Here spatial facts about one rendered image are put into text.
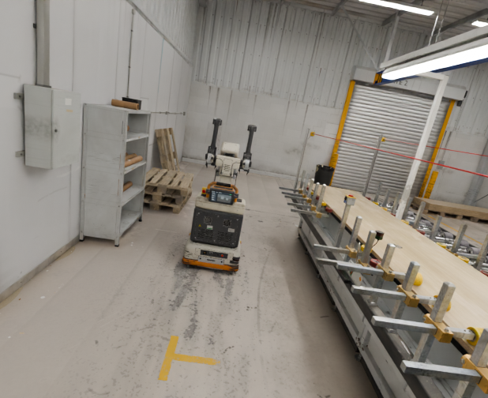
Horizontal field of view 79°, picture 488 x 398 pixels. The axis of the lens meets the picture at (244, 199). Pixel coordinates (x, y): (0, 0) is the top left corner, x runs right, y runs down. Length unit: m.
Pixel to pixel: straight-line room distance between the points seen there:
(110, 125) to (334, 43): 7.89
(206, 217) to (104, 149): 1.30
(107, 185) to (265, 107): 6.83
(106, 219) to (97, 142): 0.86
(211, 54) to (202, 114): 1.71
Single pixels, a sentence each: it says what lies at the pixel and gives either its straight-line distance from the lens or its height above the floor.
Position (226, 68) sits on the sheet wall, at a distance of 9.69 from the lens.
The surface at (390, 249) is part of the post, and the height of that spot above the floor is 1.10.
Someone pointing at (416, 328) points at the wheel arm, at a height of 0.95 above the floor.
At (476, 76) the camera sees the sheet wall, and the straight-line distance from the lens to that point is 12.05.
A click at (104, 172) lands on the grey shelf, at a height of 0.86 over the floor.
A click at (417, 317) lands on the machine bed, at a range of 2.17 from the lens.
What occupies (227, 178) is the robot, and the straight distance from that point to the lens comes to 3.50.
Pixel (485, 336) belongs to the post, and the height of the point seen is 1.09.
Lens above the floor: 1.70
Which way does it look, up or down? 15 degrees down
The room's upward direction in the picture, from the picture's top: 10 degrees clockwise
